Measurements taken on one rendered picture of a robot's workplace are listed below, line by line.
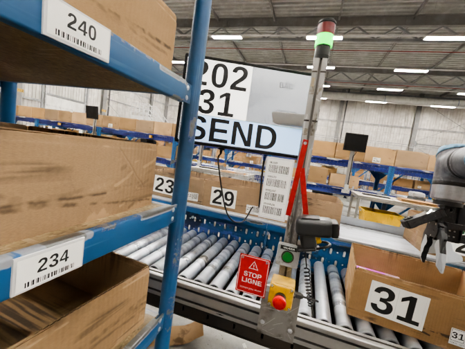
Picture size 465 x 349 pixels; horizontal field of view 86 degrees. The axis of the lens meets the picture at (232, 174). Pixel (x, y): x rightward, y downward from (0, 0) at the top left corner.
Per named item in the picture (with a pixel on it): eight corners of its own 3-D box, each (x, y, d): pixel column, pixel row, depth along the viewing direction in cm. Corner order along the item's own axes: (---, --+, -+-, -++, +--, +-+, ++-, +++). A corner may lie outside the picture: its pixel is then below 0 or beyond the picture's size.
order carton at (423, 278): (345, 314, 85) (355, 266, 83) (344, 278, 112) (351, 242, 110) (497, 368, 70) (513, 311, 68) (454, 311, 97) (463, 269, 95)
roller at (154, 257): (134, 275, 100) (130, 264, 101) (192, 237, 150) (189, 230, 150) (144, 273, 99) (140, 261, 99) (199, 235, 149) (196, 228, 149)
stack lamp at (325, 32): (314, 42, 73) (317, 21, 72) (314, 50, 77) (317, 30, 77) (332, 43, 71) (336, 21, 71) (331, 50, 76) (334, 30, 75)
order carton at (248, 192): (201, 206, 153) (204, 179, 151) (218, 199, 181) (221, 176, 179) (263, 220, 141) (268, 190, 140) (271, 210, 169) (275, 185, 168)
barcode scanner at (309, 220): (339, 258, 68) (340, 221, 68) (294, 253, 72) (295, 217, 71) (336, 250, 75) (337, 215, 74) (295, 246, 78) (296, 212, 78)
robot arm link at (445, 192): (440, 183, 73) (425, 184, 82) (438, 200, 72) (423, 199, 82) (478, 189, 70) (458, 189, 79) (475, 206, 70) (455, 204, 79)
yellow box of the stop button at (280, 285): (265, 308, 73) (269, 284, 72) (270, 293, 81) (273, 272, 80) (317, 325, 69) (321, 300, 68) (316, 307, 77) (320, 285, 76)
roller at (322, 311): (315, 333, 80) (317, 318, 80) (313, 267, 130) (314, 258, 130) (331, 338, 79) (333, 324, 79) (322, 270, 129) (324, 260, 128)
